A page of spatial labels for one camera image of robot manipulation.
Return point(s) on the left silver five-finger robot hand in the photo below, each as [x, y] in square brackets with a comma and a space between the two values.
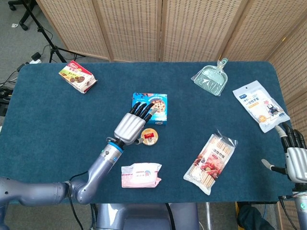
[129, 128]

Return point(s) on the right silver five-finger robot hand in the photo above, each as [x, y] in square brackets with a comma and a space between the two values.
[296, 165]

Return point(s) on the round orange tin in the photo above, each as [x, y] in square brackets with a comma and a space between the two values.
[151, 137]

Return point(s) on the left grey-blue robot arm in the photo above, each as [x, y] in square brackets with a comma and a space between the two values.
[96, 170]

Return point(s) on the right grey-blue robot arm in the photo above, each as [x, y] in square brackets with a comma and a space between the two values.
[301, 208]

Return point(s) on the blue cookie box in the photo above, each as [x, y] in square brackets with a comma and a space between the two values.
[161, 105]

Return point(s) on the pink tissue pack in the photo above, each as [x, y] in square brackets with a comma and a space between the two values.
[140, 175]

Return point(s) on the dark blue table cloth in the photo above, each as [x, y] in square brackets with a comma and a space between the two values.
[72, 119]

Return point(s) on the white disposable gloves bag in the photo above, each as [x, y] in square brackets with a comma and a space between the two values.
[260, 105]

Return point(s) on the chocolate wafer snack bag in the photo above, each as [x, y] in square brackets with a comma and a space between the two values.
[77, 76]

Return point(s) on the grey-blue robot torso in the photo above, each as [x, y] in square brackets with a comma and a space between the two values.
[144, 216]

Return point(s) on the teal dustpan with brush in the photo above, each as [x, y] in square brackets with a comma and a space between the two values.
[211, 79]

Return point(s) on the silver metal pole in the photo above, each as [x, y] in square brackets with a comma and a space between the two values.
[208, 215]

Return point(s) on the black tripod stand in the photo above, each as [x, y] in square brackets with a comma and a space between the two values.
[51, 45]

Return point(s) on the white power strip with adapter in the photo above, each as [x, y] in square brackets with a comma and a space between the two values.
[36, 58]

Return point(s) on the white paper scrap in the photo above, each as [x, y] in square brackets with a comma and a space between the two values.
[14, 25]

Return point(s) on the black office chair base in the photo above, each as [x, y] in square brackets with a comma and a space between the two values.
[22, 14]

